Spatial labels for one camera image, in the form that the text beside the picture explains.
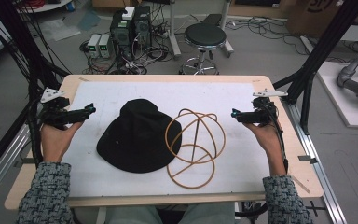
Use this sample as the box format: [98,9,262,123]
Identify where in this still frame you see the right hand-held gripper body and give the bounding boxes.
[251,89,289,128]

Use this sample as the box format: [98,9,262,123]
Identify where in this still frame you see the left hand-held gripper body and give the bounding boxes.
[38,87,72,129]

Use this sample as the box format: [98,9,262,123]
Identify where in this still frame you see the tan wire hat frame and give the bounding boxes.
[164,108,227,190]

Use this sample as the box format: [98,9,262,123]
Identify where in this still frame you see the black bucket hat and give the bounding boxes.
[96,98,183,174]

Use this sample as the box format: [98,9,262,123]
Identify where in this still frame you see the person's right hand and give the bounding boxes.
[242,120,283,157]

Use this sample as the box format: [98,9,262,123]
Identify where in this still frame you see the person's left hand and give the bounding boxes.
[39,120,84,163]

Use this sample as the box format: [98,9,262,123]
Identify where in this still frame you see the grey power supply unit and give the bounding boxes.
[87,34,103,59]
[98,34,114,59]

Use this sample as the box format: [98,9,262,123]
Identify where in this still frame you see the white table mat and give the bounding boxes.
[61,80,271,198]

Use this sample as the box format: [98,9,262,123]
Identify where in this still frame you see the white floor board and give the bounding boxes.
[316,61,358,129]

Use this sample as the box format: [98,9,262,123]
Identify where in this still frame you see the black computer tower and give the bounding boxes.
[132,5,152,49]
[109,12,135,61]

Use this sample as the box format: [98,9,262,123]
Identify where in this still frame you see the white desk leg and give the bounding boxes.
[167,0,182,60]
[219,0,235,58]

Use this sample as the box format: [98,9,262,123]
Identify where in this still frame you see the black round stool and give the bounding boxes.
[179,22,228,76]

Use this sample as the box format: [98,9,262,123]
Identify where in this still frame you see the white box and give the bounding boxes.
[121,6,136,21]

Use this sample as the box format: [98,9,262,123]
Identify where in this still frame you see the cardboard box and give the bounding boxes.
[284,0,358,39]

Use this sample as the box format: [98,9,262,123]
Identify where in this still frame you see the person's legs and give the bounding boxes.
[104,202,237,224]

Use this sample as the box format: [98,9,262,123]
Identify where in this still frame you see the black frame post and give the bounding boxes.
[0,0,71,185]
[272,0,358,135]

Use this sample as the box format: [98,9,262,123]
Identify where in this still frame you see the tangle of floor cables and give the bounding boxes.
[79,36,175,75]

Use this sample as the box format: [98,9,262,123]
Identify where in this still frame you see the aluminium rail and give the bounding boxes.
[282,101,349,224]
[0,123,32,208]

